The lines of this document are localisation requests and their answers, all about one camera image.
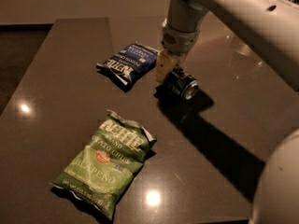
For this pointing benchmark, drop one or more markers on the blue Kettle chip bag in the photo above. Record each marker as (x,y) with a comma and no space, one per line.
(127,66)

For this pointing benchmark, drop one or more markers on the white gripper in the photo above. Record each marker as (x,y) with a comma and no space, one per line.
(179,41)

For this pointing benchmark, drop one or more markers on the blue pepsi can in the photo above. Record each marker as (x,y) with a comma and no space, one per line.
(180,84)

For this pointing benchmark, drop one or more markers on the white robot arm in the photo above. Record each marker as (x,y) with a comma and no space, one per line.
(270,29)

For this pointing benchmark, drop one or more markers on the green Kettle jalapeno chip bag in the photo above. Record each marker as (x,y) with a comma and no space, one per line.
(108,164)

